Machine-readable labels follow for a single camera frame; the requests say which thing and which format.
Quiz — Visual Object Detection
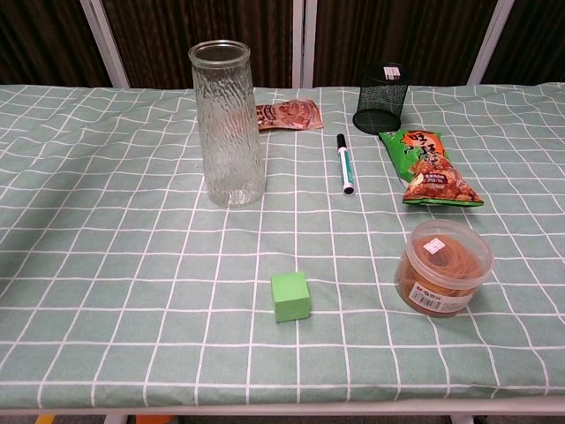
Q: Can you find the green checked tablecloth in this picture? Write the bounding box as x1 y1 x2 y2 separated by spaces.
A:
0 81 565 410

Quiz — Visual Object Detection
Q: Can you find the orange snack packet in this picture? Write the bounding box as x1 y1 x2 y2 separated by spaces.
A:
255 98 324 132

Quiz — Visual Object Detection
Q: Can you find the black mesh pen holder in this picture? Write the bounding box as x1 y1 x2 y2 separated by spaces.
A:
351 62 410 136

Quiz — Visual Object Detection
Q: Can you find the dark brown curtain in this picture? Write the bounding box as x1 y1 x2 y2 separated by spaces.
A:
0 0 565 88

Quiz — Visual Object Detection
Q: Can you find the green cube block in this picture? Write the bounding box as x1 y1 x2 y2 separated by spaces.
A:
270 271 312 323

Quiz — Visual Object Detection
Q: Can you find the white marker with black cap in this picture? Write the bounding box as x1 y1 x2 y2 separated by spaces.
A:
336 132 357 196

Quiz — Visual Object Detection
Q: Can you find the green and orange snack bag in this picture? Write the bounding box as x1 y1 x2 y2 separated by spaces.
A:
379 128 485 208

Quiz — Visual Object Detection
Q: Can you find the clear textured glass vase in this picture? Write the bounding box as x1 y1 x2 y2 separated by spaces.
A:
188 39 267 208

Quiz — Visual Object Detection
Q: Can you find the white metal frame post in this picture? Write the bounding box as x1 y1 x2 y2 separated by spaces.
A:
79 0 131 89
466 0 516 86
291 0 318 88

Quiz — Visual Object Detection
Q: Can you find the clear tub of rubber bands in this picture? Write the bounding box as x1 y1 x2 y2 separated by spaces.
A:
394 218 494 318

